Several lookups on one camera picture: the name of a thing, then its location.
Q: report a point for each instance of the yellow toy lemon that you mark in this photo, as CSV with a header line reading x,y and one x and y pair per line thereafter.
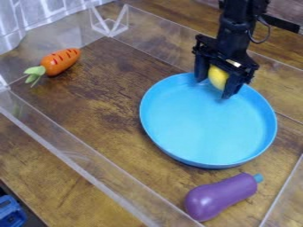
x,y
217,77

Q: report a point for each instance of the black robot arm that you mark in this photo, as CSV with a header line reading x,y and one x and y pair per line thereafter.
x,y
242,10

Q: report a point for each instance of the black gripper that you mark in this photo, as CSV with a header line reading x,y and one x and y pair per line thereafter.
x,y
226,47

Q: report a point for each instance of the blue round tray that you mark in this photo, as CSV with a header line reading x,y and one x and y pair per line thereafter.
x,y
198,128

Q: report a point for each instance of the clear acrylic enclosure wall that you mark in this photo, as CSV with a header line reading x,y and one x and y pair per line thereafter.
x,y
74,155

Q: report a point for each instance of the blue plastic object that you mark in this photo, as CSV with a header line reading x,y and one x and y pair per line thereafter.
x,y
12,214

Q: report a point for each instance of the purple toy eggplant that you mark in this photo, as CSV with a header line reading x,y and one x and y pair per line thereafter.
x,y
206,200

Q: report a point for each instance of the orange toy carrot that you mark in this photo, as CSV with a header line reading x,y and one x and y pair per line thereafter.
x,y
53,64

